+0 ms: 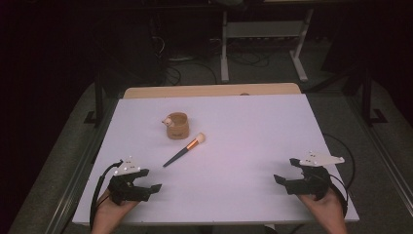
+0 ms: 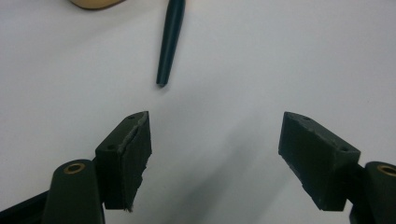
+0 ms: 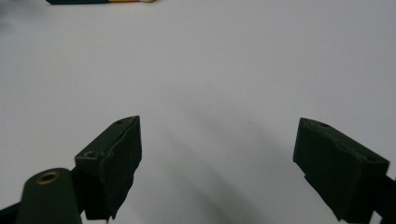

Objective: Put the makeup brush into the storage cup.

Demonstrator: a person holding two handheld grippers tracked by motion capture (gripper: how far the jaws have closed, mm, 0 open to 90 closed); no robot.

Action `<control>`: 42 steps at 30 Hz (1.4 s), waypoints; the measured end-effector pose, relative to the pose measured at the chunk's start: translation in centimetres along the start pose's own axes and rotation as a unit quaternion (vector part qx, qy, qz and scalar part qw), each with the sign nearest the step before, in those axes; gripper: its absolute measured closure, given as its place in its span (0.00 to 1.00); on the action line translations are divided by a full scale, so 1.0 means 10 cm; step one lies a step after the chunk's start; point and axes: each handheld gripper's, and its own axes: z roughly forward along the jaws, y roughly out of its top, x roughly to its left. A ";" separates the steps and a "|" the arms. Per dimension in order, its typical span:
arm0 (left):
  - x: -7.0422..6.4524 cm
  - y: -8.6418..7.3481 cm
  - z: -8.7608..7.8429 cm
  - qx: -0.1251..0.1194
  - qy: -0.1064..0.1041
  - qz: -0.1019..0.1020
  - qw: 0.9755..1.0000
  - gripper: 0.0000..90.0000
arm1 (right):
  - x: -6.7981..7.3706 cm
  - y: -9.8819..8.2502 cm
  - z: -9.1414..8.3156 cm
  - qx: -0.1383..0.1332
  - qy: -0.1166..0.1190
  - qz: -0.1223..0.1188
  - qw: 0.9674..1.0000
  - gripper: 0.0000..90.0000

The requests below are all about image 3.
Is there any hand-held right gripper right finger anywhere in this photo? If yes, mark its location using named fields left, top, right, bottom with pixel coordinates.
left=292, top=117, right=390, bottom=224

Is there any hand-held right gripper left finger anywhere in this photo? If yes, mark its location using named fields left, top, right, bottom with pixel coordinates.
left=74, top=115, right=143, bottom=222

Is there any dark blue and yellow marker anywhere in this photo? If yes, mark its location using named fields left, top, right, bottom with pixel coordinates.
left=45, top=0, right=156, bottom=6

